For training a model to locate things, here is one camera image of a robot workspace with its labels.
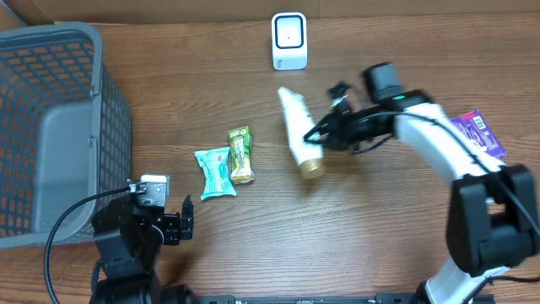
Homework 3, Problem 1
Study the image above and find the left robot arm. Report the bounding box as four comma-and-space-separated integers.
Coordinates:
90, 194, 200, 304

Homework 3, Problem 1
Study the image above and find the teal snack packet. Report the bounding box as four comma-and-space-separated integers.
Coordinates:
194, 147, 237, 201

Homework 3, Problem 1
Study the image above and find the grey plastic mesh basket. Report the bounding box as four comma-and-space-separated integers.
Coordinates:
1, 22, 132, 249

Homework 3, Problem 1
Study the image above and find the green snack packet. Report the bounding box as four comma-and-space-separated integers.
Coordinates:
228, 126, 255, 184

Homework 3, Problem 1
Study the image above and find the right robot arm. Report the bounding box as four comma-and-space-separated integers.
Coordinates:
303, 62, 539, 303

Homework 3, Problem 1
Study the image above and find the white barcode scanner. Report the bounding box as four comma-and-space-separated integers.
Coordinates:
271, 12, 308, 71

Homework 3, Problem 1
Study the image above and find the white tube gold cap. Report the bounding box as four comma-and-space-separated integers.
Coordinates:
278, 87, 325, 180

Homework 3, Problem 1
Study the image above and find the purple pad package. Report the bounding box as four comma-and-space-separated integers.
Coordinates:
451, 109, 507, 159

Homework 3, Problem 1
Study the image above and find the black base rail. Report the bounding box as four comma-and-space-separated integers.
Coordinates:
196, 293, 497, 304

